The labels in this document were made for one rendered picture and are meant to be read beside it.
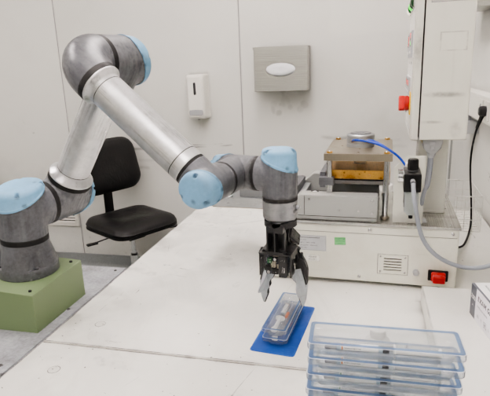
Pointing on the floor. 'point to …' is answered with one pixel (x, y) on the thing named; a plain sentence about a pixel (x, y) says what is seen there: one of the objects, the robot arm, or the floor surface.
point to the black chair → (112, 181)
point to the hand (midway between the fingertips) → (284, 298)
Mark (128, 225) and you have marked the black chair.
